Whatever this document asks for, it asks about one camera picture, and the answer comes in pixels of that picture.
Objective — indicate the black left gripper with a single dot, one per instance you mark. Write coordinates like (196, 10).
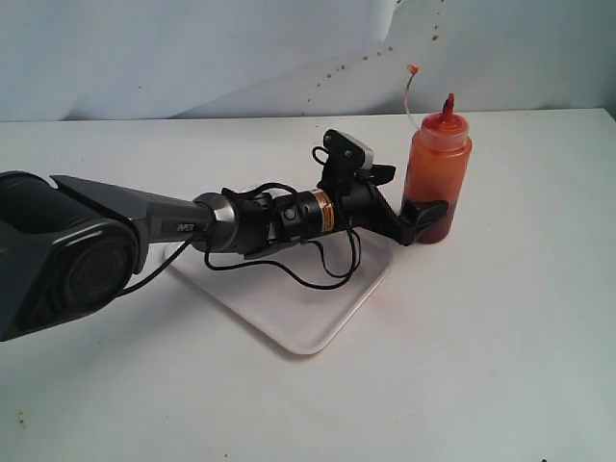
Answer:
(327, 212)

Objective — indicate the red sauce squeeze bottle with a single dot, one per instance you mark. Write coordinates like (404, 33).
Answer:
(440, 151)

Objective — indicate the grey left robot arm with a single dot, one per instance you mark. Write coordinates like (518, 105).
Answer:
(70, 246)

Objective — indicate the white rectangular tray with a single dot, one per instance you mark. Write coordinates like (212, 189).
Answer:
(299, 319)

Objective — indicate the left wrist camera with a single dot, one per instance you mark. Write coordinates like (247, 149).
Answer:
(345, 157)

